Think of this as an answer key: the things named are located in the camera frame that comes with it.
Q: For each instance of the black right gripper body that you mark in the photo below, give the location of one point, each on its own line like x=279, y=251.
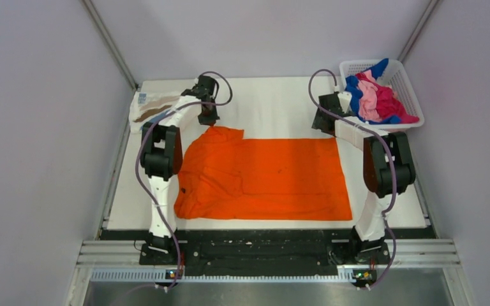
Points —
x=318, y=123

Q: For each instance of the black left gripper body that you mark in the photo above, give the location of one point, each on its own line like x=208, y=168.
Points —
x=208, y=116

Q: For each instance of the orange t shirt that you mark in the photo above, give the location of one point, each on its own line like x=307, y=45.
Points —
x=225, y=175

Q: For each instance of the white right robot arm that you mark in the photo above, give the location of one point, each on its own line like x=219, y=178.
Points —
x=387, y=168

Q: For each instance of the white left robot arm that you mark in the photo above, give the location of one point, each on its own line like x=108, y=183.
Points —
x=160, y=155

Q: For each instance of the blue t shirt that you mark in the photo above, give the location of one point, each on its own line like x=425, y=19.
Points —
x=351, y=69

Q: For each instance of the light pink t shirt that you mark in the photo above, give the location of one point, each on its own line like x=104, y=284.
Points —
x=369, y=100

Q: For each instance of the magenta t shirt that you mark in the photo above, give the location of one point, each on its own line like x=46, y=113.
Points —
x=392, y=110

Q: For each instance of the white plastic laundry basket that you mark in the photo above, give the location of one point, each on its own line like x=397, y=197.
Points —
x=395, y=76

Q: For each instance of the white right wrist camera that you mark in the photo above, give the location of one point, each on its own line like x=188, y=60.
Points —
x=345, y=98

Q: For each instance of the right corner aluminium post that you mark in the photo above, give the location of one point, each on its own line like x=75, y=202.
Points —
x=415, y=35

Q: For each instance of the corner aluminium post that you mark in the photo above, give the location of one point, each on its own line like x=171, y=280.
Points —
x=108, y=41
x=415, y=35

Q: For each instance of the left corner aluminium post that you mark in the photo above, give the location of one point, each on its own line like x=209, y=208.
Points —
x=108, y=41

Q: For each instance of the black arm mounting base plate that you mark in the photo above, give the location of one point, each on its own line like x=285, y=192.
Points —
x=254, y=253

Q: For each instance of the aluminium frame rail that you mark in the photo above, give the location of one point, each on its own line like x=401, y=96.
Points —
x=120, y=261

